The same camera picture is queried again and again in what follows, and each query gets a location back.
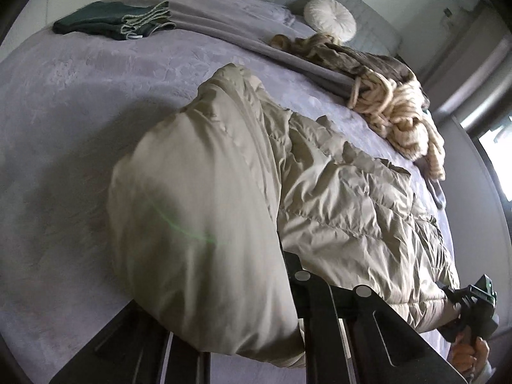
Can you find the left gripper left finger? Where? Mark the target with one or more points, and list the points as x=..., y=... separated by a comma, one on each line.
x=135, y=348

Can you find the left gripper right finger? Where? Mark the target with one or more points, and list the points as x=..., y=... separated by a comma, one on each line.
x=353, y=336

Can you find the beige quilted down jacket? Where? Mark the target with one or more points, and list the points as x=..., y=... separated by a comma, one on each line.
x=204, y=208

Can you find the person's right hand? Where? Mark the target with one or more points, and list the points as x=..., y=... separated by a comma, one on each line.
x=467, y=358

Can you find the cream striped knit garment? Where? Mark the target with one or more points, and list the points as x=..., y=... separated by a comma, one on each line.
x=398, y=113

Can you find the lavender bed blanket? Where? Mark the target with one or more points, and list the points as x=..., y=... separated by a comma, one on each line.
x=71, y=107

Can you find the round white pleated cushion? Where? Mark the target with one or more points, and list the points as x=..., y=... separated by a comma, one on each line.
x=332, y=18

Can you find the dark green folded garment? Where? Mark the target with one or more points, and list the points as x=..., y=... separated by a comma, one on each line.
x=116, y=20

